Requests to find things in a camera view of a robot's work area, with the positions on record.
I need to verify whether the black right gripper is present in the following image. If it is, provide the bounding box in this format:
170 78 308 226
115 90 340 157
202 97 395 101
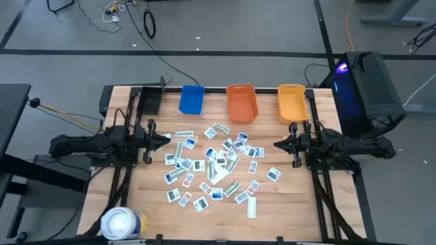
273 122 313 169

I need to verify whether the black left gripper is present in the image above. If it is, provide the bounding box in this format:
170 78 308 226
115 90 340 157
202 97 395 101
135 118 172 165

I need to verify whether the black mesh basket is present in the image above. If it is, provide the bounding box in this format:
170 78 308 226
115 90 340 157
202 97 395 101
138 86 164 116

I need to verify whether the yellow plastic bin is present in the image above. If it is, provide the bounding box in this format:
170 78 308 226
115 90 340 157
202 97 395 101
277 84 310 125

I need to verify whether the blue plastic bin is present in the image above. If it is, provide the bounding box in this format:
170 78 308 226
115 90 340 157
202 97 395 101
178 84 206 115

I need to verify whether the orange plastic bin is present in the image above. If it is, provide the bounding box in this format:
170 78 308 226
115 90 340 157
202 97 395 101
225 83 260 125

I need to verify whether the white tub yellow label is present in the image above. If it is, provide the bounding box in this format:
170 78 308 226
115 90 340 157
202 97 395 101
100 206 149 241

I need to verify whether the black computer tower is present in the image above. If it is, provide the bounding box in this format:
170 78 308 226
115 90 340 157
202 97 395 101
320 50 408 139

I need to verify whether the black desk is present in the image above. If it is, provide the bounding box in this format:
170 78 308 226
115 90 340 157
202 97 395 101
0 83 88 239

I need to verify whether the desk with grey legs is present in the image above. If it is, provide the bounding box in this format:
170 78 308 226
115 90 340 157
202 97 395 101
356 0 430 27

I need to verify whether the long black floor cable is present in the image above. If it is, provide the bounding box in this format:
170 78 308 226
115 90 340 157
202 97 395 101
125 0 201 86

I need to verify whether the thin yellow cable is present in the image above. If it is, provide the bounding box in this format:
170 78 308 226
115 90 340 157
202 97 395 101
39 103 102 132

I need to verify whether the coiled black cable loop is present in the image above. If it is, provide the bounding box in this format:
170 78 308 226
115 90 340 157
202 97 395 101
142 8 157 39

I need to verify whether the white cable bundle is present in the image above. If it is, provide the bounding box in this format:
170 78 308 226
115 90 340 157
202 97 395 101
102 0 137 24

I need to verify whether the yellow floor cable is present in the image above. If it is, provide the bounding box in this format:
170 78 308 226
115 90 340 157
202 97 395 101
345 0 355 52

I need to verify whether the white floor cable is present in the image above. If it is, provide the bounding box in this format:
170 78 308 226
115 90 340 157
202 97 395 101
402 73 436 108

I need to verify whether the black cable bundle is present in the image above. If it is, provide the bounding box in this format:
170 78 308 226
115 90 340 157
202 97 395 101
407 22 436 55

